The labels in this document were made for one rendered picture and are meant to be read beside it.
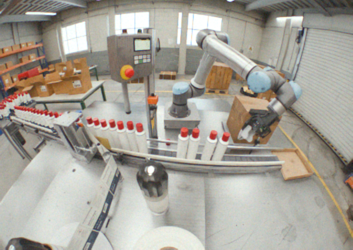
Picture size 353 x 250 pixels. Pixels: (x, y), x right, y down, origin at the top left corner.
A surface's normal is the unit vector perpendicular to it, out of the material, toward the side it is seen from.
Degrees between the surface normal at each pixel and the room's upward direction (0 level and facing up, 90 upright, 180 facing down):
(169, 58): 90
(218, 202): 0
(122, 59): 90
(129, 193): 0
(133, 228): 0
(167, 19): 90
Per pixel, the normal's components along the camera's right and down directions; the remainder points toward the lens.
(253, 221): 0.05, -0.83
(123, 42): 0.76, 0.40
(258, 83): -0.86, 0.28
